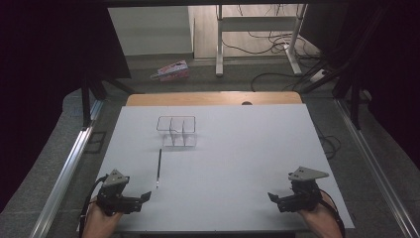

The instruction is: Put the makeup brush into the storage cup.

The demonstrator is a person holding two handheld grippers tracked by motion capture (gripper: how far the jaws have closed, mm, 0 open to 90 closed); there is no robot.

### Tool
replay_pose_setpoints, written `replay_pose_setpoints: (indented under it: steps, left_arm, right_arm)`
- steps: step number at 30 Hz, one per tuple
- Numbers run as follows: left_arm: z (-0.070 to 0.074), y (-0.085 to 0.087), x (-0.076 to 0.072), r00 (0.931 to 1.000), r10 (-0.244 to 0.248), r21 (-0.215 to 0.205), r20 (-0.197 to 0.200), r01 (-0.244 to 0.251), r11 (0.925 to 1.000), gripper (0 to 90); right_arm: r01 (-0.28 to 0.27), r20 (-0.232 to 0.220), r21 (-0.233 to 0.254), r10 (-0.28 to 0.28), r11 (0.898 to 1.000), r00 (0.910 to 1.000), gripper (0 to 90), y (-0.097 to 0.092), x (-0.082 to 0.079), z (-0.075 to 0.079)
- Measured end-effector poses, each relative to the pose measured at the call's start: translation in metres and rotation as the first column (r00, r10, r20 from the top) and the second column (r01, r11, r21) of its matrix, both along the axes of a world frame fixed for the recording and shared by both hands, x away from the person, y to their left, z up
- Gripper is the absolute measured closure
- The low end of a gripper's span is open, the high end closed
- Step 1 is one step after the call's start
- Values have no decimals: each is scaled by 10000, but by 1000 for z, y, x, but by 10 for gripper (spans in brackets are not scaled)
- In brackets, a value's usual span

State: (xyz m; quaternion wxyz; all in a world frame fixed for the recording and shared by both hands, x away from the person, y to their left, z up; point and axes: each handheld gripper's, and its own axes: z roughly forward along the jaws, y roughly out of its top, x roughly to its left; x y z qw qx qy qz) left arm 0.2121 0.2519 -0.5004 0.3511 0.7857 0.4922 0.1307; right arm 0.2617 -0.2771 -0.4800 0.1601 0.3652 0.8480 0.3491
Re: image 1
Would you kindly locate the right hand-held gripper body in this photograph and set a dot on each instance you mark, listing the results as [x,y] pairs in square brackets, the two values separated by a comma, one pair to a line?
[305,195]

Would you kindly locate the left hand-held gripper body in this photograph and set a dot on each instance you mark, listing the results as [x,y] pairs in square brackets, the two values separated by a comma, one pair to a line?
[115,195]

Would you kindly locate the clear plastic divided organizer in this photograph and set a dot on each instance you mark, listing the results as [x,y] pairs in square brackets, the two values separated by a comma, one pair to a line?
[178,132]

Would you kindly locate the person's right hand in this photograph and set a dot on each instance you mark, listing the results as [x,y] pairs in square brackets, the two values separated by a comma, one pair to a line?
[317,211]

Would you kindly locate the person's left hand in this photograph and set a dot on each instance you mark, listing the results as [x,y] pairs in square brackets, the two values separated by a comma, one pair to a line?
[100,218]

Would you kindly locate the black metal stand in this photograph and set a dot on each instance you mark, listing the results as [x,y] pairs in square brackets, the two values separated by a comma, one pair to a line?
[86,99]
[355,99]

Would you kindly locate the wooden table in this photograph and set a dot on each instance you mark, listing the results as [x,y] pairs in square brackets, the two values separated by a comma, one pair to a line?
[211,98]

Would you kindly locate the white power strip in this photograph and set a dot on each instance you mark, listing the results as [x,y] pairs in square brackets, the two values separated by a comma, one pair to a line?
[318,75]

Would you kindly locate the pink printed box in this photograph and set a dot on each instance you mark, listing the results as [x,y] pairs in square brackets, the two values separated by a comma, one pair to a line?
[171,71]

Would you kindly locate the dark curtain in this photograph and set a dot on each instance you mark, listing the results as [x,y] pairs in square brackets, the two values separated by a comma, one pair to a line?
[389,66]
[49,82]

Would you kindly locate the white cabinet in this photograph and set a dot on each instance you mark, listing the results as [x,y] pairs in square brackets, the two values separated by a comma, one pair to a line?
[150,31]

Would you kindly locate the aluminium rail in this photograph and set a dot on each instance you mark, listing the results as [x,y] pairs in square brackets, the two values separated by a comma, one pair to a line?
[376,172]
[66,172]

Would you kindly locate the white metal stand frame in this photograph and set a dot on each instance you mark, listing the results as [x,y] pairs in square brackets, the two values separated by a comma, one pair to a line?
[219,43]

